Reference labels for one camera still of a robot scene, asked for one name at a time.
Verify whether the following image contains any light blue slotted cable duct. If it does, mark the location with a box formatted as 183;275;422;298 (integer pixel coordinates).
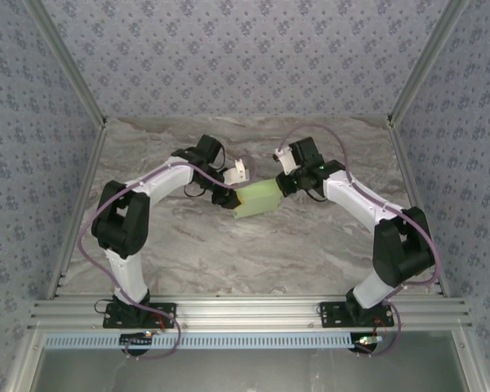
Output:
42;332;353;350

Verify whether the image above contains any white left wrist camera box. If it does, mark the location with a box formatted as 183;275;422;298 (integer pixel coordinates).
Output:
223;158;252;187

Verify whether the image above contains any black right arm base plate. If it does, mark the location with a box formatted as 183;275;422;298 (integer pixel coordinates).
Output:
318;301;395;329

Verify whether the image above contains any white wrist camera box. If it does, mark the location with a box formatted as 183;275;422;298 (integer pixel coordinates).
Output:
223;158;252;187
272;147;301;176

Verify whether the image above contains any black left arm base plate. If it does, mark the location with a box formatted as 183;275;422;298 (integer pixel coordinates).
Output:
102;302;177;329

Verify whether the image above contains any aluminium mounting rail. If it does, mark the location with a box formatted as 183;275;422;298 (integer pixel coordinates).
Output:
26;296;473;330

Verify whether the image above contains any light green paper box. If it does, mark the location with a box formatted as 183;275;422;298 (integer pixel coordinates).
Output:
230;180;282;220

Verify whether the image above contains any aluminium table side rail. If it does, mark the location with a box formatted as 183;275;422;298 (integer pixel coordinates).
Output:
47;122;108;300
387;118;451;298

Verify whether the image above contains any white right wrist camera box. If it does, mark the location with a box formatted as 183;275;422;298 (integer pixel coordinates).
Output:
272;147;301;176

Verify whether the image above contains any small black circuit board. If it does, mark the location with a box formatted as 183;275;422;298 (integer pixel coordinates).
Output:
119;331;154;349
352;333;383;353

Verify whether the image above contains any aluminium frame post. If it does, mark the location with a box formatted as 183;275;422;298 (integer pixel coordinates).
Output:
386;0;470;127
24;0;108;127

